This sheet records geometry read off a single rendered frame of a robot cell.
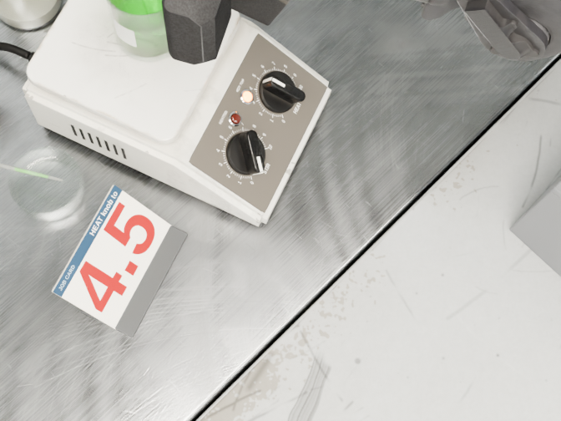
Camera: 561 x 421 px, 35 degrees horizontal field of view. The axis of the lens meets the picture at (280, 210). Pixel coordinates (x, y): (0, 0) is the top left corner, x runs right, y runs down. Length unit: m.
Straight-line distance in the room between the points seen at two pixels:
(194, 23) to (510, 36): 0.16
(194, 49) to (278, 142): 0.22
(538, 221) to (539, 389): 0.13
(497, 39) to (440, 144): 0.27
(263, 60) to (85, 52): 0.13
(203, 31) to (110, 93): 0.20
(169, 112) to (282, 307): 0.17
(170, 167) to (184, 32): 0.21
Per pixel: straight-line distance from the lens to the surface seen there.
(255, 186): 0.67
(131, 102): 0.65
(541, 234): 0.71
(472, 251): 0.72
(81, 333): 0.69
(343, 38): 0.77
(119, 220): 0.68
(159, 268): 0.69
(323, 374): 0.68
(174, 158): 0.65
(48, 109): 0.68
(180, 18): 0.45
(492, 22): 0.47
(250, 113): 0.68
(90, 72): 0.66
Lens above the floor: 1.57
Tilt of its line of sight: 72 degrees down
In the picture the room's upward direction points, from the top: 11 degrees clockwise
